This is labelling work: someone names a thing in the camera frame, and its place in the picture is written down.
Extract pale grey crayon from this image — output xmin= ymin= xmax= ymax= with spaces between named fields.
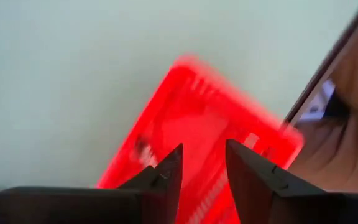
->
xmin=134 ymin=135 xmax=160 ymax=169

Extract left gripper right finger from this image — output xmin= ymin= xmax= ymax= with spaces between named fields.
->
xmin=226 ymin=139 xmax=327 ymax=224

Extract red plastic basket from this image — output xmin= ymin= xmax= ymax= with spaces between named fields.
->
xmin=96 ymin=54 xmax=306 ymax=224

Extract silver metal bracket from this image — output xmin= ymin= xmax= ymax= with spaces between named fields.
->
xmin=298 ymin=79 xmax=337 ymax=122

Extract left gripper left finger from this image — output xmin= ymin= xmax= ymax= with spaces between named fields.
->
xmin=116 ymin=142 xmax=184 ymax=224

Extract black table frame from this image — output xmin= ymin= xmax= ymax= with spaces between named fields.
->
xmin=281 ymin=0 xmax=358 ymax=125

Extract green table mat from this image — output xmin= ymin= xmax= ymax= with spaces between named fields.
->
xmin=0 ymin=0 xmax=358 ymax=194

